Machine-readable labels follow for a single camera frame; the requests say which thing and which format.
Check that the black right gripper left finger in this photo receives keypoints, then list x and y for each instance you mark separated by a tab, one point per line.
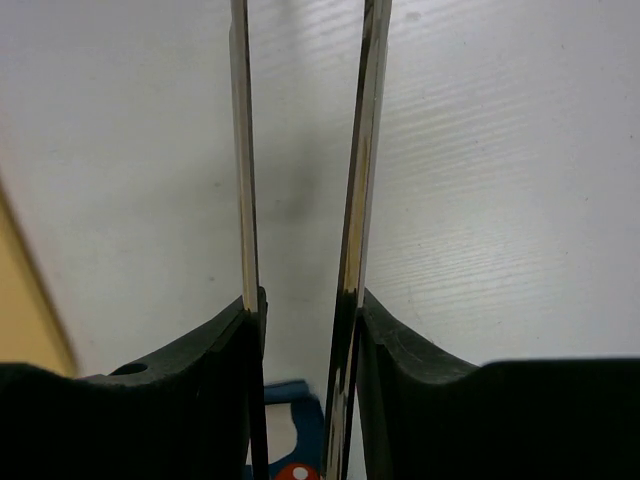
193	409

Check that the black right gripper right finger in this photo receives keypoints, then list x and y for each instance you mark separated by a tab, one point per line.
427	414

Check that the blue cartoon placemat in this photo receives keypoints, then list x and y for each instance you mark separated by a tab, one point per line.
295	430

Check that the yellow rectangular tray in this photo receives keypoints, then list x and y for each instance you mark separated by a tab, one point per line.
31	330

